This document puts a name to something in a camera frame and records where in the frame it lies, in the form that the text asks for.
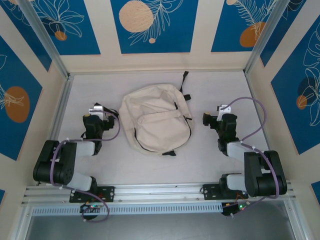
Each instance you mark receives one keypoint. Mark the aluminium frame post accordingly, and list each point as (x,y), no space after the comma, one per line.
(262,37)
(47,42)

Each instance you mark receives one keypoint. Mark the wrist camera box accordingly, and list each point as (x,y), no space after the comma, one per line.
(96,109)
(224,108)

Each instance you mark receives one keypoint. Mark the blue floral wall panel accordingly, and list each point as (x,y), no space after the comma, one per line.
(27,32)
(287,37)
(15,135)
(225,30)
(180,37)
(87,37)
(287,112)

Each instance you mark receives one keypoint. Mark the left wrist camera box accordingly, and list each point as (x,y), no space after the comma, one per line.
(96,109)

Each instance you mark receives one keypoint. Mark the cream canvas backpack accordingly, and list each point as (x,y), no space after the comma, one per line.
(155,120)

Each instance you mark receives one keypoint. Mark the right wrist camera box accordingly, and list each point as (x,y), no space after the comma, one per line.
(224,108)

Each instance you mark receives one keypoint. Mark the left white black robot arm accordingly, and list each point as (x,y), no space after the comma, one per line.
(60,162)

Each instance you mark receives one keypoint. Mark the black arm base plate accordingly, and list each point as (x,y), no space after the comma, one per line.
(211,191)
(107,193)

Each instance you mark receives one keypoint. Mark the aluminium mounting rail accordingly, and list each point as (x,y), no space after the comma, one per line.
(155,191)

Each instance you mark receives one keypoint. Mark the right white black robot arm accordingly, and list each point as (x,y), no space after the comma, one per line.
(262,175)

